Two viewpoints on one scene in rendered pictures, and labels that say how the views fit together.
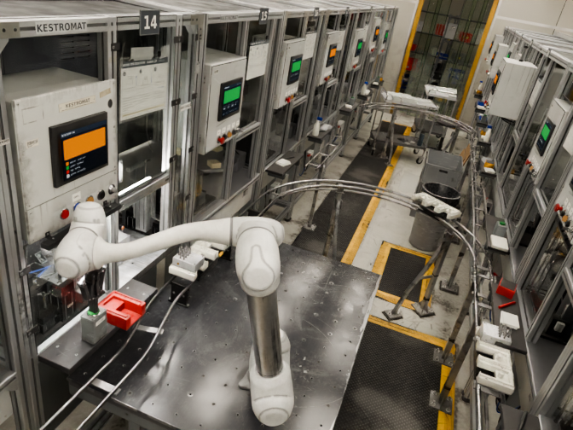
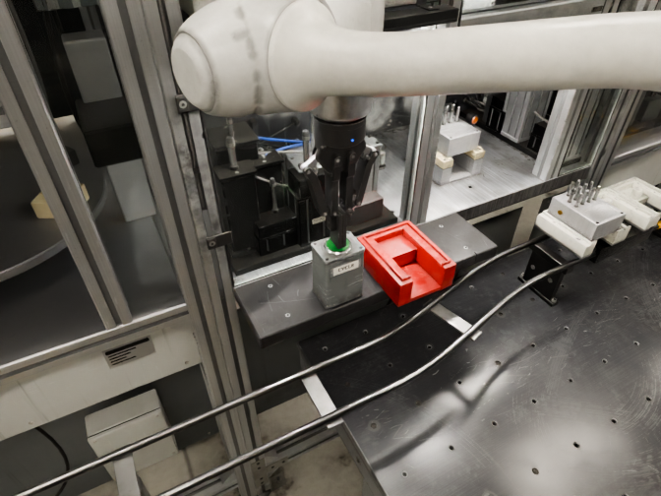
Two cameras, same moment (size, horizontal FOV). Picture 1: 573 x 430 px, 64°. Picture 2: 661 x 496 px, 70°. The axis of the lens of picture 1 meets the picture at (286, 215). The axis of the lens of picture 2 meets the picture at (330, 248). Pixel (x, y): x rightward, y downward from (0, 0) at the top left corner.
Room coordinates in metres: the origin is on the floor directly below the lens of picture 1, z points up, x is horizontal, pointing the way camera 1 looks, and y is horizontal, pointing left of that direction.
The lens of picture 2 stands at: (0.87, 0.19, 1.55)
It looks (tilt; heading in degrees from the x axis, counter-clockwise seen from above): 40 degrees down; 47
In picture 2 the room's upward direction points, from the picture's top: straight up
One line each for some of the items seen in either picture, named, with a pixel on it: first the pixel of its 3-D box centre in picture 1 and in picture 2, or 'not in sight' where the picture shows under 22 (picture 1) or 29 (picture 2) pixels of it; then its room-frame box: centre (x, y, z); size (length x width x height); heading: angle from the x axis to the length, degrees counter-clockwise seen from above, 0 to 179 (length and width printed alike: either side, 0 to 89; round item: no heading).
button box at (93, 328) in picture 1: (92, 322); (334, 266); (1.30, 0.65, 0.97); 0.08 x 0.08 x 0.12; 75
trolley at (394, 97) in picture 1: (402, 124); not in sight; (7.03, -1.51, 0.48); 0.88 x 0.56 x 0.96; 93
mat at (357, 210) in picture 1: (371, 169); not in sight; (6.17, -1.06, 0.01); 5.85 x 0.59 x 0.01; 165
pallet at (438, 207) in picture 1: (434, 208); not in sight; (3.27, -1.11, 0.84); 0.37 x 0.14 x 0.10; 43
